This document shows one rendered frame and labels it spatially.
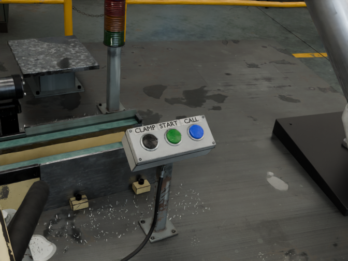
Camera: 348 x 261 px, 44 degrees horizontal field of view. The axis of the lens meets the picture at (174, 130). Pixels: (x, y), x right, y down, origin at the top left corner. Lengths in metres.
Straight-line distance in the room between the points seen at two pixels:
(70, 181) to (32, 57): 0.59
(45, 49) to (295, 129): 0.86
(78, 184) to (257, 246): 0.43
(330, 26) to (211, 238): 0.53
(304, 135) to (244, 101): 0.30
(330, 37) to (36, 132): 0.71
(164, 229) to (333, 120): 0.71
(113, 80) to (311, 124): 0.63
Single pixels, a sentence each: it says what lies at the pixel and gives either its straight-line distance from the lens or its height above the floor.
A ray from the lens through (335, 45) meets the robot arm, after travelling 1.02.
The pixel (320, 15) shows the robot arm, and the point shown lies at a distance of 1.01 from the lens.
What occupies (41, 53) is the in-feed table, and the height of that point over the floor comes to 0.92.
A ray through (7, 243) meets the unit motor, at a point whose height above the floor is 1.31.
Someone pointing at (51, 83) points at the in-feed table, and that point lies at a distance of 1.51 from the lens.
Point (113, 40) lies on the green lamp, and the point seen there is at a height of 1.05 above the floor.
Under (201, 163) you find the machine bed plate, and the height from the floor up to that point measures 0.80.
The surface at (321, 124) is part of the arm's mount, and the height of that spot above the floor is 0.85.
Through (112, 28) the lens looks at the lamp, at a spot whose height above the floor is 1.09.
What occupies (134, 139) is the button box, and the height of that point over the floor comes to 1.07.
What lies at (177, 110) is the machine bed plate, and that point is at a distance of 1.45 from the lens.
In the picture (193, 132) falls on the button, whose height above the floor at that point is 1.07.
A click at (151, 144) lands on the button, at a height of 1.07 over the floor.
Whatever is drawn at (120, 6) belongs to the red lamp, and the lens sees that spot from 1.26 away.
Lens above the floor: 1.53
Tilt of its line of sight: 33 degrees down
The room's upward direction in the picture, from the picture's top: 7 degrees clockwise
